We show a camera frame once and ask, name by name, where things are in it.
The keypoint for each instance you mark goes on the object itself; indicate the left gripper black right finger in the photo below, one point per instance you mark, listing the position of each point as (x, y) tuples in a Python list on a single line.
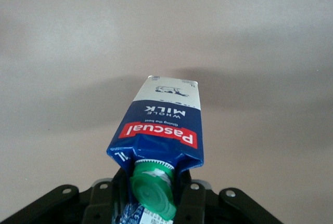
[(197, 205)]

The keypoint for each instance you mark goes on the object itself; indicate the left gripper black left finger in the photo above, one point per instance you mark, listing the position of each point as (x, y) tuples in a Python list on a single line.
[(99, 205)]

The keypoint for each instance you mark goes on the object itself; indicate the brown table cover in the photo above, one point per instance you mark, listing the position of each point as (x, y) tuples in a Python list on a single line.
[(78, 52)]

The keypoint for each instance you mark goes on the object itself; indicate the blue white milk carton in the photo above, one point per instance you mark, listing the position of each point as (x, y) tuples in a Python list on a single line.
[(161, 128)]

